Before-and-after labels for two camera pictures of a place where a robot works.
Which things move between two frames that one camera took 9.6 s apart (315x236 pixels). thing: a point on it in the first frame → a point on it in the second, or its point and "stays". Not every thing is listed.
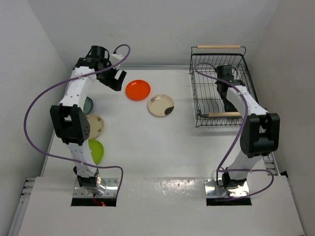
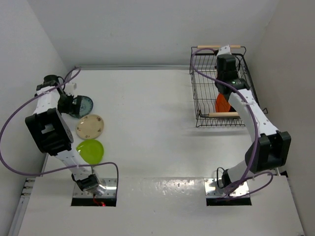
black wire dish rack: (209, 110) stays
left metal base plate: (111, 190) stays
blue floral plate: (88, 105) stays
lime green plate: (97, 150) stays
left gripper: (112, 82) → (71, 108)
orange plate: (138, 90) → (222, 105)
